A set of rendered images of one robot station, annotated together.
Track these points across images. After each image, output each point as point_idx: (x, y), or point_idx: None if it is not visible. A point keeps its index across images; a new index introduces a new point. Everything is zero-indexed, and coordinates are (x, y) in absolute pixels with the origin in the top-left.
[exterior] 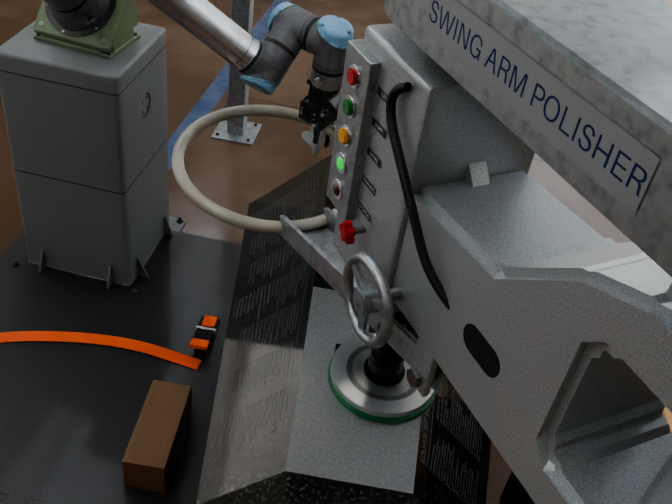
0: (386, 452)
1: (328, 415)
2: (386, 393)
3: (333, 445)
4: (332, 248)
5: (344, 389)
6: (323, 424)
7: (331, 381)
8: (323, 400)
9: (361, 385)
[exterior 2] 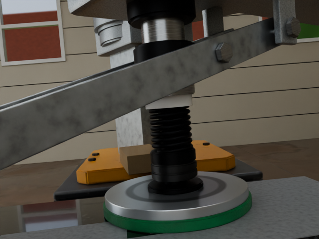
0: (278, 188)
1: (276, 216)
2: (210, 181)
3: (317, 205)
4: None
5: (233, 194)
6: (296, 215)
7: (222, 212)
8: (256, 223)
9: (213, 189)
